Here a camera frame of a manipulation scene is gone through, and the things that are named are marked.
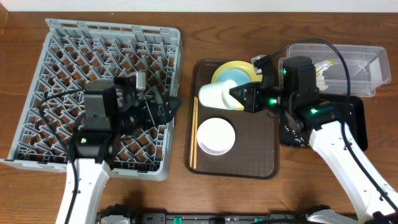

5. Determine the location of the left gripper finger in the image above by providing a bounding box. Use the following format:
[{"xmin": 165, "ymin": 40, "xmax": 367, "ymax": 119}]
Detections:
[
  {"xmin": 141, "ymin": 102, "xmax": 167, "ymax": 126},
  {"xmin": 155, "ymin": 95, "xmax": 182, "ymax": 123}
]

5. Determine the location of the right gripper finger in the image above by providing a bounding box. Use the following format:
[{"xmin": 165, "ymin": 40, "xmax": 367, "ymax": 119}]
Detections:
[
  {"xmin": 231, "ymin": 93, "xmax": 253, "ymax": 112},
  {"xmin": 229, "ymin": 83, "xmax": 252, "ymax": 96}
]

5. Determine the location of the light blue bowl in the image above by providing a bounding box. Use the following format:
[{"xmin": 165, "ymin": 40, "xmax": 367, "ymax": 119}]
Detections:
[{"xmin": 215, "ymin": 68, "xmax": 251, "ymax": 86}]

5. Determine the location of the pale green cup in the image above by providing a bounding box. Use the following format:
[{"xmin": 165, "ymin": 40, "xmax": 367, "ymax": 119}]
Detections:
[{"xmin": 198, "ymin": 80, "xmax": 240, "ymax": 110}]

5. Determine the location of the white tissue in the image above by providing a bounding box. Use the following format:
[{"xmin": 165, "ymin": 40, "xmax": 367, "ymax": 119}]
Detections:
[{"xmin": 317, "ymin": 73, "xmax": 328, "ymax": 91}]

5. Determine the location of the green snack wrapper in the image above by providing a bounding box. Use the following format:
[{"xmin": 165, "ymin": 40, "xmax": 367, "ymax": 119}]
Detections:
[{"xmin": 314, "ymin": 60, "xmax": 335, "ymax": 76}]

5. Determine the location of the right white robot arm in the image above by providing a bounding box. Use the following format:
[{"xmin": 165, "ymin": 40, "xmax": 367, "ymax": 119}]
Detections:
[{"xmin": 229, "ymin": 56, "xmax": 397, "ymax": 223}]

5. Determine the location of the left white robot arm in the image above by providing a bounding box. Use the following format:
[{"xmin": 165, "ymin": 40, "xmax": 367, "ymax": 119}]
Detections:
[{"xmin": 57, "ymin": 72, "xmax": 182, "ymax": 223}]

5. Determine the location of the black waste tray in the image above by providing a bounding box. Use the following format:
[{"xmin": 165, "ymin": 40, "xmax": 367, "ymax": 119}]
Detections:
[{"xmin": 279, "ymin": 91, "xmax": 369, "ymax": 152}]

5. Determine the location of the grey plastic dishwasher rack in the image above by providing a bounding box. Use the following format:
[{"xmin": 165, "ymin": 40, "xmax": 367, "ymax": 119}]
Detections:
[{"xmin": 2, "ymin": 19, "xmax": 183, "ymax": 172}]

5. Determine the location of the clear plastic waste bin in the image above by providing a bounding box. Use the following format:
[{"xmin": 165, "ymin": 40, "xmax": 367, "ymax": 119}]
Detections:
[{"xmin": 278, "ymin": 44, "xmax": 391, "ymax": 97}]

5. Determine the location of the yellow round plate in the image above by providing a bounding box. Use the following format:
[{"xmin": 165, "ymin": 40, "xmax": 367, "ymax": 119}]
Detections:
[{"xmin": 211, "ymin": 60, "xmax": 264, "ymax": 111}]

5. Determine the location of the left wooden chopstick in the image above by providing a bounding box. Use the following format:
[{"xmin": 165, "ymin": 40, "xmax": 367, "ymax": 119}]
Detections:
[{"xmin": 190, "ymin": 96, "xmax": 197, "ymax": 167}]

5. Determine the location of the dark brown serving tray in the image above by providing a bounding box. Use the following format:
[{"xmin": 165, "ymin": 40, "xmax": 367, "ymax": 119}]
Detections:
[{"xmin": 184, "ymin": 58, "xmax": 280, "ymax": 180}]

